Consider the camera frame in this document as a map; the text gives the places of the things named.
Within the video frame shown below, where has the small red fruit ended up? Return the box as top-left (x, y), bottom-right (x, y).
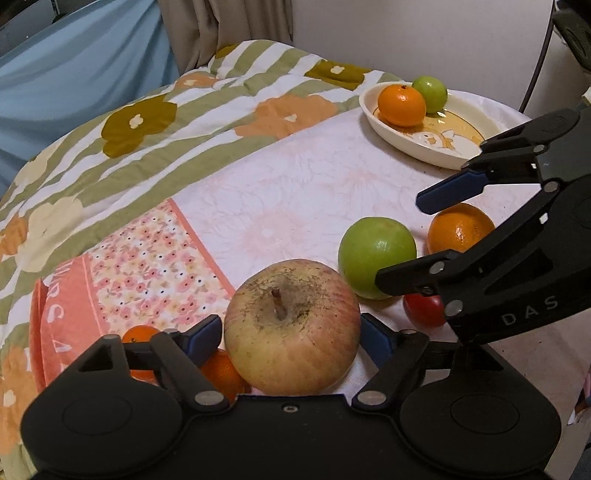
top-left (403, 293), bottom-right (447, 328)

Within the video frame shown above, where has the large orange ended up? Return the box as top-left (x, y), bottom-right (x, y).
top-left (427, 203), bottom-right (496, 256)

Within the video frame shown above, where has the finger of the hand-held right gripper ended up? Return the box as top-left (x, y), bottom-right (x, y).
top-left (375, 182), bottom-right (562, 320)
top-left (416, 108), bottom-right (581, 216)

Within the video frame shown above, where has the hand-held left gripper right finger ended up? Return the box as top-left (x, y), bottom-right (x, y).
top-left (353, 313), bottom-right (504, 409)

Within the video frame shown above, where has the small green apple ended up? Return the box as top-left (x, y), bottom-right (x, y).
top-left (412, 76), bottom-right (448, 114)

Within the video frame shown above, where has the cream printed plate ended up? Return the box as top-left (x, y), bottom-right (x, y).
top-left (359, 82), bottom-right (532, 169)

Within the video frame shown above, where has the pink floral printed cloth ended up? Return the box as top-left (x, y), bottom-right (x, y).
top-left (30, 88), bottom-right (591, 430)

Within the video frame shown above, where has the beige curtain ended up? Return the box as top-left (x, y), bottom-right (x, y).
top-left (157, 0), bottom-right (296, 75)

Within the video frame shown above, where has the large russet red apple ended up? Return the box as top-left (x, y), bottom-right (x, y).
top-left (224, 259), bottom-right (362, 397)

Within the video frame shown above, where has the large green apple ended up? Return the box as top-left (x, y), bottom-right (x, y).
top-left (338, 217), bottom-right (417, 301)

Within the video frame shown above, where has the light blue sheet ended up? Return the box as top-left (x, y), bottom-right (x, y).
top-left (0, 0), bottom-right (181, 195)

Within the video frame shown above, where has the grey cable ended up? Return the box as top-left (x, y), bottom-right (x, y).
top-left (522, 0), bottom-right (561, 112)

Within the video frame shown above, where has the dark object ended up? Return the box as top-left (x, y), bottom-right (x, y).
top-left (551, 0), bottom-right (591, 75)

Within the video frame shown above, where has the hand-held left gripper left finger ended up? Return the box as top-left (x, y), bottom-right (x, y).
top-left (76, 315), bottom-right (230, 411)

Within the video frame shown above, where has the small tangerine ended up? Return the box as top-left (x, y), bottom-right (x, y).
top-left (122, 325), bottom-right (162, 384)
top-left (201, 349), bottom-right (252, 404)

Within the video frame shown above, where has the green striped floral blanket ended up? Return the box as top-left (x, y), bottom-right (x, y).
top-left (0, 41), bottom-right (407, 480)

